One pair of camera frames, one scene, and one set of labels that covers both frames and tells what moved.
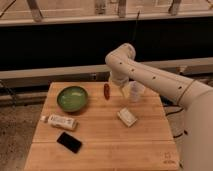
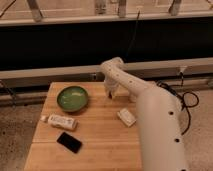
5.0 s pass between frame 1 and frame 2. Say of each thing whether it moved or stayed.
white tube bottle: stayed
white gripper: moved
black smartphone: stayed
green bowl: stayed
